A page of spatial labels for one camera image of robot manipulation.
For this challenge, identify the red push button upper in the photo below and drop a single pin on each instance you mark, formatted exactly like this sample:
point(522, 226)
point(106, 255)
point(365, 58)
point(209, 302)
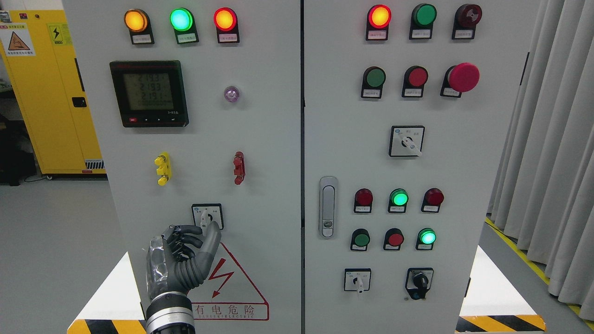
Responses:
point(414, 82)

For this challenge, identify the dark red indicator right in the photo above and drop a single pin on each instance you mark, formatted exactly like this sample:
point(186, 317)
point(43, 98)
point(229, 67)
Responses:
point(432, 201)

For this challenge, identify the dark red indicator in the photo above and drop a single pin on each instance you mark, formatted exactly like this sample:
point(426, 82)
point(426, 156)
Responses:
point(432, 201)
point(363, 201)

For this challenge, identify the green indicator light top right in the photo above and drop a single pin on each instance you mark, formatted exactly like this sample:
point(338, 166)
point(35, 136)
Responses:
point(421, 21)

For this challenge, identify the white rotary selector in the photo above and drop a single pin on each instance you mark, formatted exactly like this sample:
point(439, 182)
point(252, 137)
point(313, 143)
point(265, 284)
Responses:
point(357, 279)
point(406, 141)

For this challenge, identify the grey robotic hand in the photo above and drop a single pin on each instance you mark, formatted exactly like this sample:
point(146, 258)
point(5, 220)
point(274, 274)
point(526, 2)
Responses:
point(180, 259)

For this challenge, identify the grey curtain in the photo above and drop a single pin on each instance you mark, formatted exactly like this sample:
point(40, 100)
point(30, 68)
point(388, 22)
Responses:
point(543, 196)

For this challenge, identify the grey electrical control cabinet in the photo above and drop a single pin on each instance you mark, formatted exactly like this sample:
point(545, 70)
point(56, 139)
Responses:
point(299, 67)

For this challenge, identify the dark red buzzer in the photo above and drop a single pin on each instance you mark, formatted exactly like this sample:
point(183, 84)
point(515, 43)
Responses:
point(465, 22)

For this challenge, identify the green push button lower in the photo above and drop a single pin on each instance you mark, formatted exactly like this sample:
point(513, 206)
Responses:
point(360, 240)

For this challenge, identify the black knob selector switch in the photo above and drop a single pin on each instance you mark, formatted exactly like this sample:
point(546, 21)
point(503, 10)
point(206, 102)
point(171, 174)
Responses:
point(418, 282)

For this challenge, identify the black digital power meter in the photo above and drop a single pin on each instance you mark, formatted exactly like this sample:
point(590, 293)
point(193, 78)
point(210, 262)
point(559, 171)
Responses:
point(150, 93)

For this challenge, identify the small clear lamp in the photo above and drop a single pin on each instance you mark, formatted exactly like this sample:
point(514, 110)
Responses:
point(232, 94)

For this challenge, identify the red terminal connector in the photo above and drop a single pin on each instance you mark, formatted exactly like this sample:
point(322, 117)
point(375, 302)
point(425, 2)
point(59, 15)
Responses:
point(239, 167)

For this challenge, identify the white rotary selector upper right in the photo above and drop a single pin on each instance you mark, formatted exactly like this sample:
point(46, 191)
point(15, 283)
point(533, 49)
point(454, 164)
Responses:
point(406, 141)

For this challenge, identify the green indicator light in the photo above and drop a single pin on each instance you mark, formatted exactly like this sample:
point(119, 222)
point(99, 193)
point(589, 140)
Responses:
point(183, 24)
point(421, 21)

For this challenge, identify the silver door handle lock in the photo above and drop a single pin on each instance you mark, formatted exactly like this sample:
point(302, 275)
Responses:
point(327, 201)

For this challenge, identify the green indicator light top left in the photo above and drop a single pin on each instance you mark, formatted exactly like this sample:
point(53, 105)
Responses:
point(183, 24)

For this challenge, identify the red indicator light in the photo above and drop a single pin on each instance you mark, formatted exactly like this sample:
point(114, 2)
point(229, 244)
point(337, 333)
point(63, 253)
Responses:
point(227, 26)
point(378, 20)

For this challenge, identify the red emergency stop button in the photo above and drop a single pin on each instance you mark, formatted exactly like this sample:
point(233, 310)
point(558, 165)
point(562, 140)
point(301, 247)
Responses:
point(459, 79)

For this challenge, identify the lit green push button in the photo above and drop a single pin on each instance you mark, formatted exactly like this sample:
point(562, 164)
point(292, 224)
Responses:
point(426, 239)

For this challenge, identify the green push button upper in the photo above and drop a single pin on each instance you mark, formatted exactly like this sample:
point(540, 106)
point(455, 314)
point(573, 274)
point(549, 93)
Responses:
point(373, 80)

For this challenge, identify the yellow safety cabinet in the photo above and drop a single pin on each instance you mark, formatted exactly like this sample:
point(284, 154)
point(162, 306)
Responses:
point(41, 62)

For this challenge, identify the lit green indicator middle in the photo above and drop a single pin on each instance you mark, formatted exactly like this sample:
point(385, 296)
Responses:
point(397, 201)

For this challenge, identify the red indicator light top right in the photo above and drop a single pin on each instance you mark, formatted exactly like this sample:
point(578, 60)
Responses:
point(378, 20)

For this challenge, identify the silver black robot forearm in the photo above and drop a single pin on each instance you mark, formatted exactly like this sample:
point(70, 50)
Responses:
point(170, 313)

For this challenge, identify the red push button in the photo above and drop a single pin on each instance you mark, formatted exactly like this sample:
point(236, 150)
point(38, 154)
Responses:
point(393, 240)
point(414, 82)

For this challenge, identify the white rotary light switch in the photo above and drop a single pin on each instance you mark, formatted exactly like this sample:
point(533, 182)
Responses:
point(203, 214)

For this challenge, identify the amber indicator light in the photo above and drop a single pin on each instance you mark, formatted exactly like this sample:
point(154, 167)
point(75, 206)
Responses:
point(139, 27)

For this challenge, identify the red push button lower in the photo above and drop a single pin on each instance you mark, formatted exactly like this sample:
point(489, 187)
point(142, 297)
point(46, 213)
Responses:
point(393, 240)

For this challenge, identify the yellow terminal connector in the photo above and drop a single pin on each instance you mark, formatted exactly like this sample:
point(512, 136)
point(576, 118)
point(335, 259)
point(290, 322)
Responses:
point(163, 168)

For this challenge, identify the dark red indicator left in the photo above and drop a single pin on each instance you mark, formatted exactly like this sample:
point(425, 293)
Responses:
point(363, 201)

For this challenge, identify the red indicator light top left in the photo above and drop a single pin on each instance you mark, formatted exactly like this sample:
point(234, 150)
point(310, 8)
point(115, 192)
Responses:
point(227, 26)

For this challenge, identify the white rotary selector lower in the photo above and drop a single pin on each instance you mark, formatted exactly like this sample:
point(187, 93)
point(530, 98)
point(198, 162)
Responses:
point(357, 279)

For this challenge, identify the red electric danger sticker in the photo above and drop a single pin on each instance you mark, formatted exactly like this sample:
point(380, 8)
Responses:
point(228, 293)

